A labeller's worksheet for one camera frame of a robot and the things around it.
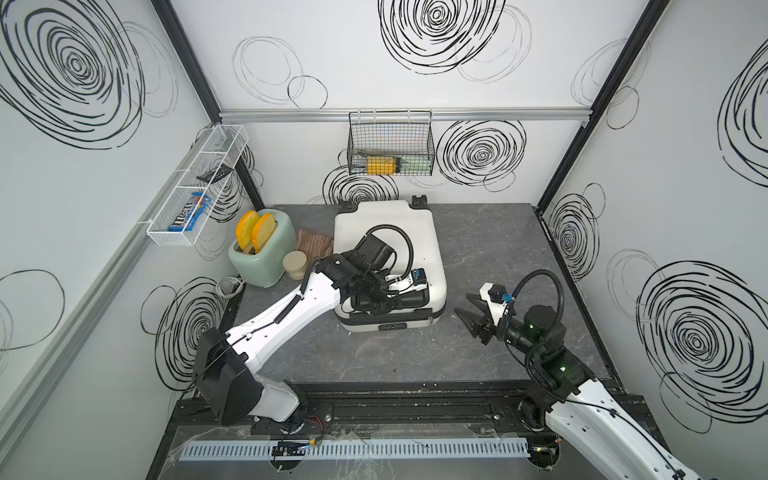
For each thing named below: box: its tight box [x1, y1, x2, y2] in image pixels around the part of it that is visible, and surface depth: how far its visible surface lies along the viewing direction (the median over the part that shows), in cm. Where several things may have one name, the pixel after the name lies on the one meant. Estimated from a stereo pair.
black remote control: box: [196, 164, 234, 184], surface depth 82 cm
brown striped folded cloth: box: [297, 229, 334, 259], surface depth 110 cm
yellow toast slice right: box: [251, 212, 277, 253], surface depth 88 cm
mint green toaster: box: [228, 208, 297, 288], surface depth 92 cm
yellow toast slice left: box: [235, 210, 261, 251], surface depth 88 cm
